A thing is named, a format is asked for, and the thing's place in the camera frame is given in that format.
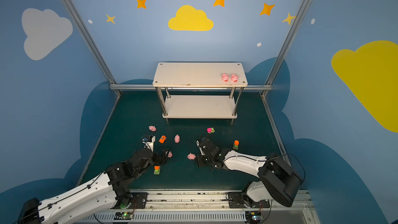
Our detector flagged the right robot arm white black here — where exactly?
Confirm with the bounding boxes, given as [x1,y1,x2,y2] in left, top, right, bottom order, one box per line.
[195,138,304,207]

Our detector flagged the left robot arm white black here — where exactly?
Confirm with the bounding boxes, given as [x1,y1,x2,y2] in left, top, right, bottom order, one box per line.
[17,148,170,224]

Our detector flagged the white two-tier shelf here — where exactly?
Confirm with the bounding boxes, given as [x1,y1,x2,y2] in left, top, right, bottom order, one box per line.
[152,62,248,119]

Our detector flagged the orange green toy truck left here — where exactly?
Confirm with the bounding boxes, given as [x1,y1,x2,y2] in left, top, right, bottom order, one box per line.
[153,166,161,175]

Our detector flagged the orange green toy truck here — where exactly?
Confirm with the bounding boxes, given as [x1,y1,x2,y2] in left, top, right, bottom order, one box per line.
[233,140,239,150]
[153,166,161,175]

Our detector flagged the orange toy car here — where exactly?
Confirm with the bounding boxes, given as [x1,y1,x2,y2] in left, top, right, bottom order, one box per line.
[159,135,167,144]

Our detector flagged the pink green toy car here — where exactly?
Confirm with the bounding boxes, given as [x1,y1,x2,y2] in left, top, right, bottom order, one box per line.
[207,128,215,134]

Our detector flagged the orange green toy truck right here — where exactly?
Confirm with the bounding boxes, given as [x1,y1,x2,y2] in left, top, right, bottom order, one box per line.
[233,140,239,150]

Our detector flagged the left controller board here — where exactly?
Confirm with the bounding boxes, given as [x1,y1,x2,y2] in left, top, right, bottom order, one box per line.
[114,212,134,221]

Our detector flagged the controller board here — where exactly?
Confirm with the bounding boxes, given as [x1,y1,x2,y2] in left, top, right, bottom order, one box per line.
[114,212,134,221]
[245,212,263,224]

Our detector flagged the right controller board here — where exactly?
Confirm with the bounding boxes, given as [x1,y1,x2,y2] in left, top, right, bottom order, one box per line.
[245,212,263,224]

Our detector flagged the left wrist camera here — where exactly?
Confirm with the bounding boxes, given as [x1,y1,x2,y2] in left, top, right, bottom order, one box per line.
[142,135,155,151]

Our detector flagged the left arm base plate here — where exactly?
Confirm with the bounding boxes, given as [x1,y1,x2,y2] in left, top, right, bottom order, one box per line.
[114,192,148,209]

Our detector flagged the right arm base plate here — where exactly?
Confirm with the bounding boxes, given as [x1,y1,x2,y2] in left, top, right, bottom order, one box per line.
[226,192,271,209]

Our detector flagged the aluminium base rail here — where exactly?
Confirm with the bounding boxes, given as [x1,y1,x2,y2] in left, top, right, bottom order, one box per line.
[74,190,320,224]

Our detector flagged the rear aluminium frame bar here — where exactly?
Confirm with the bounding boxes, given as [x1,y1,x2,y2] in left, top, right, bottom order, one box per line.
[109,84,273,91]

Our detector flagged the left aluminium frame post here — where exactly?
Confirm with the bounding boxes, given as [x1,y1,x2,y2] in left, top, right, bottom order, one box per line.
[61,0,116,86]

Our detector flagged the aluminium frame post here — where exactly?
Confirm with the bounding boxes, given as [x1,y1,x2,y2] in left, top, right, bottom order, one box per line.
[61,0,116,86]
[261,0,313,99]

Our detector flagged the right aluminium frame post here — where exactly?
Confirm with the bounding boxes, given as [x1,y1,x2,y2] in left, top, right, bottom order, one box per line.
[261,0,313,99]

